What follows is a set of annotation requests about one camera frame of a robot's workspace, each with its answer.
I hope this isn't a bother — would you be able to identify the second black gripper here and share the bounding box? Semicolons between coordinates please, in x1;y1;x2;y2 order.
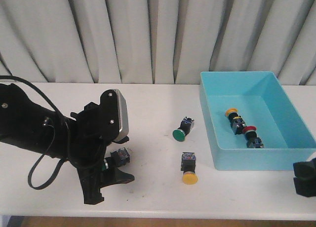
292;152;316;198

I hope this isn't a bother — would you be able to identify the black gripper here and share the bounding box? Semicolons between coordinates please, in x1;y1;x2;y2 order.
69;102;135;204

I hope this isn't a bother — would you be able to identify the red push button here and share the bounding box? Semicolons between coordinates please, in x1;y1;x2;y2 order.
242;126;264;149

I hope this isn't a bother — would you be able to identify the yellow push button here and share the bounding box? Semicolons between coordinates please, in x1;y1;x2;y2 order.
181;152;198;185
225;108;246;135

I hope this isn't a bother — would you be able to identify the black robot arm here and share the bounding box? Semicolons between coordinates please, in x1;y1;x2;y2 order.
0;82;316;205

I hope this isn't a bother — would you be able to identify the light blue plastic box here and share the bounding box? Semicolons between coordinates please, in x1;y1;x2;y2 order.
199;72;316;170

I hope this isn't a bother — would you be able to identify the green push button left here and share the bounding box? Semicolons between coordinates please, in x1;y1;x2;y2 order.
102;148;130;171

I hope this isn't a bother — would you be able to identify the green push button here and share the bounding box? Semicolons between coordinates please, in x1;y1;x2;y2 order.
102;148;130;171
172;116;195;142

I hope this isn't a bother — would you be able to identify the green push button right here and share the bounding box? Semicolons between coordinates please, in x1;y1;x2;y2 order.
172;116;195;142

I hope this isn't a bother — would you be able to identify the grey pleated curtain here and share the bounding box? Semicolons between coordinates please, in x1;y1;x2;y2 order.
0;0;316;85

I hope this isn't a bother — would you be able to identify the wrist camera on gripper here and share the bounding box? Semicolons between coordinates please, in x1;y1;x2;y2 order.
99;89;129;144

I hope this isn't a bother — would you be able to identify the black cable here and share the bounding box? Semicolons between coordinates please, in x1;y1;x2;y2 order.
0;75;72;189

